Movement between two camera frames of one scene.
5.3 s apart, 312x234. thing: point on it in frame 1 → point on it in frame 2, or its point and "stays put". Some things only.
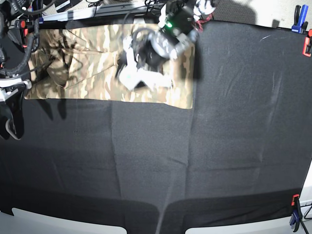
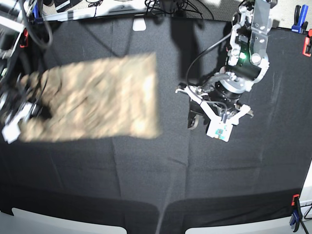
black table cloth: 239,154 stays put
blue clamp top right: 300,25 stays put
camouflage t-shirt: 81,62 → 114,98
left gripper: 9,86 → 11,131
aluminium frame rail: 96,12 stays put
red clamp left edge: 21,24 stays put
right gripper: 131,76 → 223,117
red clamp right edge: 307,47 stays put
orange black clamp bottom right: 297,215 stays put
